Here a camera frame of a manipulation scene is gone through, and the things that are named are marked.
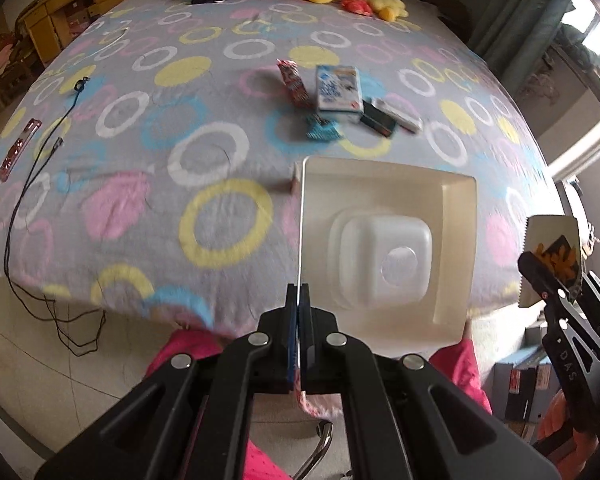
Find black cable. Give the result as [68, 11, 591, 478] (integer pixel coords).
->
[2, 76, 107, 358]

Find orange black snack wrapper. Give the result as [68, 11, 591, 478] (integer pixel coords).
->
[524, 214, 583, 299]

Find red candy wrapper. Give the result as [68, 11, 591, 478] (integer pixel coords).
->
[277, 58, 313, 108]

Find blue snack packet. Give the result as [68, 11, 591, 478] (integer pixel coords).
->
[306, 115, 342, 142]

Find yellow duck plush toy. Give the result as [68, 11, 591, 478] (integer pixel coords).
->
[366, 0, 408, 23]

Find wooden desk with drawers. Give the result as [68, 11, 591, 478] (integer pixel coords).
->
[16, 0, 123, 66]

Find stacked cardboard boxes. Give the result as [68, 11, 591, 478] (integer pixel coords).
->
[489, 321, 559, 443]

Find silver foil packet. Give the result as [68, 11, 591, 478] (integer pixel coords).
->
[372, 98, 422, 134]

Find white plastic tray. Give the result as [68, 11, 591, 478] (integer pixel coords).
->
[299, 156, 478, 358]

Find small red plush toy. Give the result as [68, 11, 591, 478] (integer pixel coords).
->
[338, 0, 374, 16]

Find chrome chair leg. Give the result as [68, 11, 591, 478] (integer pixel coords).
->
[291, 419, 334, 480]

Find white blue milk carton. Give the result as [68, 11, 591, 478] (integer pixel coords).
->
[315, 65, 364, 122]

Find dark green box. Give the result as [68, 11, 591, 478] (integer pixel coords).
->
[360, 101, 398, 138]

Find green curtain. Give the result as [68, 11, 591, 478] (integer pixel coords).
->
[458, 0, 571, 94]

